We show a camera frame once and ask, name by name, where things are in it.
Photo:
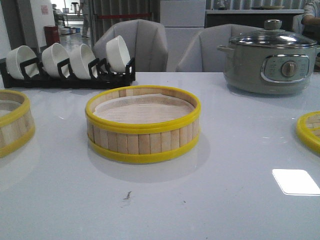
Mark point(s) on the bamboo steamer basket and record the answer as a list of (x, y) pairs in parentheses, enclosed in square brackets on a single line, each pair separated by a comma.
[(143, 143), (18, 127)]

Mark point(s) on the woven bamboo steamer lid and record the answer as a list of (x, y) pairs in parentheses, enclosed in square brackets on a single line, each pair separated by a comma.
[(308, 130)]

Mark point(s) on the white cloth steamer liner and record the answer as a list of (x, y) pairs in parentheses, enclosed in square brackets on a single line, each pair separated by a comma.
[(143, 109)]

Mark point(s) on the black bowl rack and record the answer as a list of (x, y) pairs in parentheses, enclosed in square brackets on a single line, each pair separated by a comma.
[(100, 76)]

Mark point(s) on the right grey chair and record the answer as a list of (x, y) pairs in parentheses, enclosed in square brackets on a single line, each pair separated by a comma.
[(202, 54)]

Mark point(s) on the grey chair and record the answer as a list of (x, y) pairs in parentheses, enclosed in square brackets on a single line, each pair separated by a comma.
[(202, 54), (146, 42)]

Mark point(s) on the white bowl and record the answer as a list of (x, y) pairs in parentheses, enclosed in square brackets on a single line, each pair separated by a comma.
[(117, 54), (17, 56), (80, 58), (53, 55)]

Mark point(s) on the left grey chair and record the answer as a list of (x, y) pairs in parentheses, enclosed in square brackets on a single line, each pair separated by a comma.
[(146, 42)]

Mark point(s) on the grey electric cooking pot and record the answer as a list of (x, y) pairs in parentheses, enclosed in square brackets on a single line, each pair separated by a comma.
[(267, 70)]

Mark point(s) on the walking person in background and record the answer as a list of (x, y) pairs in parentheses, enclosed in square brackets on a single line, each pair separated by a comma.
[(84, 9)]

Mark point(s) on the red bin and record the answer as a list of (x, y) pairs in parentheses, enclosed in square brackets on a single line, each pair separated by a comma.
[(51, 33)]

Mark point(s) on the glass pot lid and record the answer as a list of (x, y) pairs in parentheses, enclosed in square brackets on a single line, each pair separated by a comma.
[(273, 36)]

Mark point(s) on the seated person in background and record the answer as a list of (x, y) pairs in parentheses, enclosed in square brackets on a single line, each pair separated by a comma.
[(311, 18)]

